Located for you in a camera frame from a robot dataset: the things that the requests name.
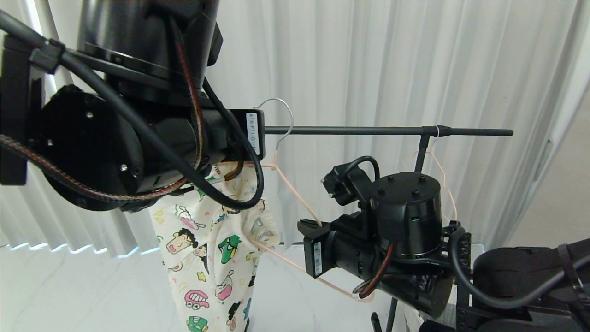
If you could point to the cream printed garment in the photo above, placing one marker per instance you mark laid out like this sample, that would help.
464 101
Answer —
207 258

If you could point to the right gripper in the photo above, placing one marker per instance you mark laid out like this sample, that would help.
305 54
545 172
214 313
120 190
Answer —
341 253

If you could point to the white curtain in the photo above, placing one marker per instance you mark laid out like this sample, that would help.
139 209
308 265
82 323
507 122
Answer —
368 55

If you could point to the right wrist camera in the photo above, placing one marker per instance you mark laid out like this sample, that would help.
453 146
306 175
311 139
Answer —
343 186

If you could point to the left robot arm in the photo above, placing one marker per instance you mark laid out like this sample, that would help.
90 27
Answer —
138 37

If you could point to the black clothes rack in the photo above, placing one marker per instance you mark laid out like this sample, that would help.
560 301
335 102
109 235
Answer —
368 131

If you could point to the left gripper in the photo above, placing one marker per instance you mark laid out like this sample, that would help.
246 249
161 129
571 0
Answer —
83 147

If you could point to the large grey board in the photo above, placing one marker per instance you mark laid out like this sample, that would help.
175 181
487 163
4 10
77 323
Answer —
562 193

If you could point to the pink clothes hanger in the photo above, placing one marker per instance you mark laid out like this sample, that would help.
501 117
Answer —
299 195
455 210

